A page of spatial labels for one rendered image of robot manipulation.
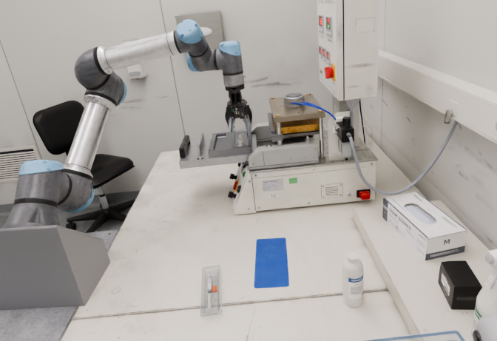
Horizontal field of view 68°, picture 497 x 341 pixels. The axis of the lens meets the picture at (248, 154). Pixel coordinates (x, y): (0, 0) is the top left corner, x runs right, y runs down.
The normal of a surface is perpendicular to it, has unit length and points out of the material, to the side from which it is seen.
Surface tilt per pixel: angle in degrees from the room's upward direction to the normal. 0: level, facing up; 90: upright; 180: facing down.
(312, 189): 90
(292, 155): 90
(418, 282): 0
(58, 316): 0
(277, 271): 0
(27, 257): 90
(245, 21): 90
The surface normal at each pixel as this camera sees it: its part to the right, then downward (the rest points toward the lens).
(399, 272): -0.11, -0.92
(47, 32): 0.01, 0.39
